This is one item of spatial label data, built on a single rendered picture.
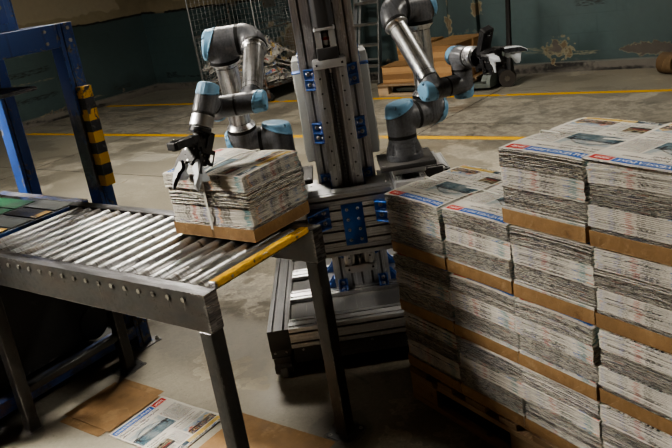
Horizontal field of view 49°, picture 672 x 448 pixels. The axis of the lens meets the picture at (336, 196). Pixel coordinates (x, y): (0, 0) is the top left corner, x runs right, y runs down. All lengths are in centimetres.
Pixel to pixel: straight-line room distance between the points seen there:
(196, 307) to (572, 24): 748
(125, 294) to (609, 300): 139
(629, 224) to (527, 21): 752
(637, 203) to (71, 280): 173
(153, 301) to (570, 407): 124
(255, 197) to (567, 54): 715
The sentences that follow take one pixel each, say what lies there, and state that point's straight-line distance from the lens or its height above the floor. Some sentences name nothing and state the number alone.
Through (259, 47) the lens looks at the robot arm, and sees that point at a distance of 275.
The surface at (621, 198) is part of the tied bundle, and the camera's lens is 188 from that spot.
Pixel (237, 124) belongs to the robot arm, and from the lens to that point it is 295.
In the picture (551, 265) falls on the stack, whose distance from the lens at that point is 211.
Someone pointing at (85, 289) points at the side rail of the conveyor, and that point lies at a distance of 254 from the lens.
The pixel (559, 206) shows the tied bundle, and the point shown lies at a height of 92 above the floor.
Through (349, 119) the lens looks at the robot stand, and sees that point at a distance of 303.
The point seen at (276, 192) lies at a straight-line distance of 243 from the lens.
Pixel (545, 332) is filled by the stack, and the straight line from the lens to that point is 222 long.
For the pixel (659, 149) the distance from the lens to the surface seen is 195.
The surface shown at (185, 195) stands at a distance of 254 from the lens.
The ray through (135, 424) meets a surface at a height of 1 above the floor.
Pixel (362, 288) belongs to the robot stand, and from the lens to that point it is 332.
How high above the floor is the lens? 161
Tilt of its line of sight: 17 degrees down
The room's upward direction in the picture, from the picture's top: 9 degrees counter-clockwise
